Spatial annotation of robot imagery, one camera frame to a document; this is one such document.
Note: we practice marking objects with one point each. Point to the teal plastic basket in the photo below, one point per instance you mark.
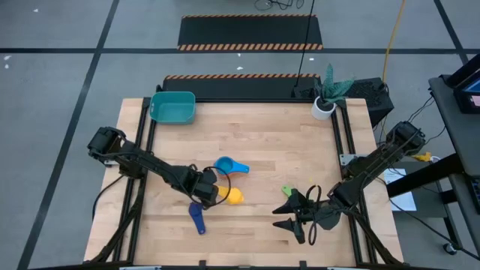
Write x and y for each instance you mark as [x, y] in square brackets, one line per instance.
[172, 108]

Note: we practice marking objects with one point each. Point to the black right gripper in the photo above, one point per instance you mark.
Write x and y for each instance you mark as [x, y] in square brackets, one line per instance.
[318, 215]

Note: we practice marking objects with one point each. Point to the black hazard-striped floor mat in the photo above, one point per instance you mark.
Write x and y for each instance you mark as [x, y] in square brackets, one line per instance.
[232, 90]
[247, 32]

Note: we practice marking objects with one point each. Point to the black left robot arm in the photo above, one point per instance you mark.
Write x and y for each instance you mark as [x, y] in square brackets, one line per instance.
[150, 165]

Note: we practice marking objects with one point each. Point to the green plant in white pot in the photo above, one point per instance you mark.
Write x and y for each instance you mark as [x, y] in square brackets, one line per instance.
[318, 112]

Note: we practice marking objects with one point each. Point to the black laptop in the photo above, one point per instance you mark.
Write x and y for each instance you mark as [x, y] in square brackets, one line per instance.
[467, 99]

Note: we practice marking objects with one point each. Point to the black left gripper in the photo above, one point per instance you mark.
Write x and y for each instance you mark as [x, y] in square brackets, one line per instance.
[198, 185]

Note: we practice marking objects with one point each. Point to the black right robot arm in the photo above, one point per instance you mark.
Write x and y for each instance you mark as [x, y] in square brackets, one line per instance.
[375, 165]

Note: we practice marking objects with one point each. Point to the light blue measuring cup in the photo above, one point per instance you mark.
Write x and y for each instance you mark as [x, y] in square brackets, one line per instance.
[224, 165]

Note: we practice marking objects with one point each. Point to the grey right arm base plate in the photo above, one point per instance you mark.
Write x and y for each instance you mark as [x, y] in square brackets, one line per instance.
[345, 159]

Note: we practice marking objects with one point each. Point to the dark grey rolling desk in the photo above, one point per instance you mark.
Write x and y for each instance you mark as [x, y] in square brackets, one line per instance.
[461, 142]

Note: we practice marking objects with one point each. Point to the black aluminium table frame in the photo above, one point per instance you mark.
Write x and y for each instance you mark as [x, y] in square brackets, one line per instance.
[144, 112]

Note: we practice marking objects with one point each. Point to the dark blue measuring cup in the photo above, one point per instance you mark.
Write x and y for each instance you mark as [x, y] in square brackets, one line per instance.
[198, 221]

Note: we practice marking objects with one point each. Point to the white paper sheet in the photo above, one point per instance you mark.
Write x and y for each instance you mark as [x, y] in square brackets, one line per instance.
[407, 202]

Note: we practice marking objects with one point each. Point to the grey left arm base plate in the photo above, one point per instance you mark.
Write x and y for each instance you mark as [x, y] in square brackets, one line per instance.
[108, 162]

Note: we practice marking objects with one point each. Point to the yellow measuring cup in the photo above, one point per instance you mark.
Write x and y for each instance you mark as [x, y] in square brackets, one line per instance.
[235, 195]

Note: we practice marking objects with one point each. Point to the black computer case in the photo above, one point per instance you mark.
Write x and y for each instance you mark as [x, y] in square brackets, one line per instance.
[369, 95]

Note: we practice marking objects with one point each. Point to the green measuring cup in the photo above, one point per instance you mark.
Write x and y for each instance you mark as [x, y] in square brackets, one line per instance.
[287, 190]

